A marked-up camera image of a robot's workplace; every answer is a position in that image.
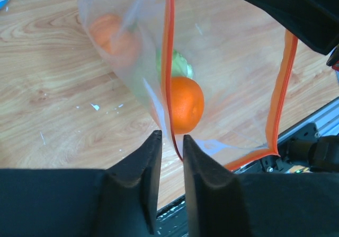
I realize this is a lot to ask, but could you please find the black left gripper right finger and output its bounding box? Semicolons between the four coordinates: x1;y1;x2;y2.
183;135;338;236

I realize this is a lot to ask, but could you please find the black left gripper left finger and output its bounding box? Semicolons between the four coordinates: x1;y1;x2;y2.
1;130;162;236

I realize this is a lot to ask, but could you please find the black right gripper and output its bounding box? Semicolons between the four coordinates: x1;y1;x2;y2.
245;0;338;66

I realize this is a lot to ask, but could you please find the orange fruit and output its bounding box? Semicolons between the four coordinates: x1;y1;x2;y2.
89;13;141;66
171;76;204;134

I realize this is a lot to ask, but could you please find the clear zip bag orange zipper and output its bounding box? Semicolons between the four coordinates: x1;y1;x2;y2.
78;0;298;170

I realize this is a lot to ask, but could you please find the green cabbage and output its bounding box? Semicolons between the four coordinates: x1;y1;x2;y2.
156;49;193;80

